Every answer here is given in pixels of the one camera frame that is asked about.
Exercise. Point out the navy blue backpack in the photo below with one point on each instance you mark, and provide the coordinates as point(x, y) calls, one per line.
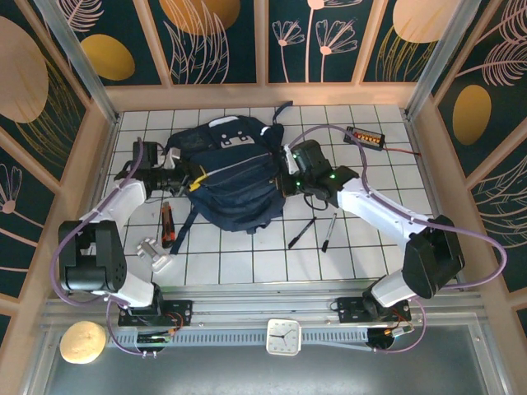
point(239, 185)

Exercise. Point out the plain black pen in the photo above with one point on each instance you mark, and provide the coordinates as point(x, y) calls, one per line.
point(301, 233)

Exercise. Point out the black marker with white label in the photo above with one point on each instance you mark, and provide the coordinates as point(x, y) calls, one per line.
point(329, 232)

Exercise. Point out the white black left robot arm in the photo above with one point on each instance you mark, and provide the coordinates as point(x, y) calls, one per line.
point(119, 205)

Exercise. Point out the black board with orange connectors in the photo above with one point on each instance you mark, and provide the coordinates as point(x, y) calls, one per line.
point(367, 138)

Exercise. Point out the white square clock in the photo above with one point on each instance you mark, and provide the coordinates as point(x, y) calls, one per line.
point(283, 336)

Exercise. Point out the beige round sponge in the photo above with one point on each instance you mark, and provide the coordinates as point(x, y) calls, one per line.
point(82, 343)

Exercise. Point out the silver metal bracket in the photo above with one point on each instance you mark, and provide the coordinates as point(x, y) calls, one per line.
point(154, 257)

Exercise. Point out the aluminium mounting rail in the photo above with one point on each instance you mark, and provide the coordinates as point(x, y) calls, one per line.
point(247, 304)

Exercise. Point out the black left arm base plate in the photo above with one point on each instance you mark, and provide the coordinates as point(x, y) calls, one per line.
point(183, 310)

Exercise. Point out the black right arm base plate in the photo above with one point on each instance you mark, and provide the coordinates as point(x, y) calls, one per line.
point(350, 308)

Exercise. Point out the aluminium frame post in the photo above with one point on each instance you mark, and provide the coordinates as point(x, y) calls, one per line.
point(80, 66)
point(440, 57)

